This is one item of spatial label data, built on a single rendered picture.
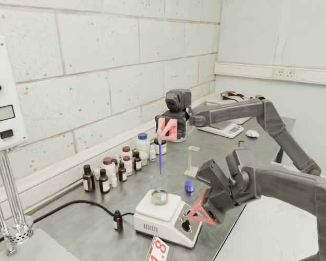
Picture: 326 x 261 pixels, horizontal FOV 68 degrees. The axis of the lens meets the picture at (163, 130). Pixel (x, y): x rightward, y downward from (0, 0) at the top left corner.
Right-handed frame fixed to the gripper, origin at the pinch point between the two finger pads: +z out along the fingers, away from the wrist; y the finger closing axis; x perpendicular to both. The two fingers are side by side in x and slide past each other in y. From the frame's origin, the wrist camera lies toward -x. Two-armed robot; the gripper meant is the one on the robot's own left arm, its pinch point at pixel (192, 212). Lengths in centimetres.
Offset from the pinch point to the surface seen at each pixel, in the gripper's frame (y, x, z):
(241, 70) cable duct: -150, -18, -8
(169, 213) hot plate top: -1.8, -1.6, 8.7
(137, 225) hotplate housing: 1.7, -3.9, 19.6
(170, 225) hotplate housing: 1.0, 0.7, 9.0
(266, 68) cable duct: -146, -8, -24
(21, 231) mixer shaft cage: 26.7, -25.2, 22.9
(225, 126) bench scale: -96, 3, 11
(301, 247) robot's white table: -13.1, 30.2, -15.2
